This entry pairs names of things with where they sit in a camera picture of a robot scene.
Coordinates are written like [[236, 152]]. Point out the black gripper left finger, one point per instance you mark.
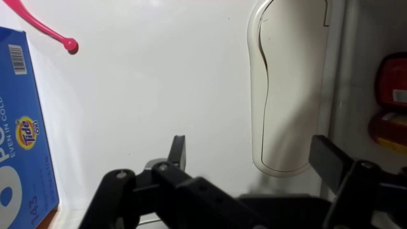
[[186, 204]]

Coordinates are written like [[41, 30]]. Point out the white sink basin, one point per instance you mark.
[[148, 84]]

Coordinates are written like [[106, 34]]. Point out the pink plastic stick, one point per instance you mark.
[[71, 45]]

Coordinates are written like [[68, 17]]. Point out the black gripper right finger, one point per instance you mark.
[[364, 199]]

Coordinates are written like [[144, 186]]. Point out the blue Tide detergent box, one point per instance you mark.
[[26, 148]]

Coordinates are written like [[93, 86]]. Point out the clear bottle yellow cap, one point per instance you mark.
[[392, 81]]

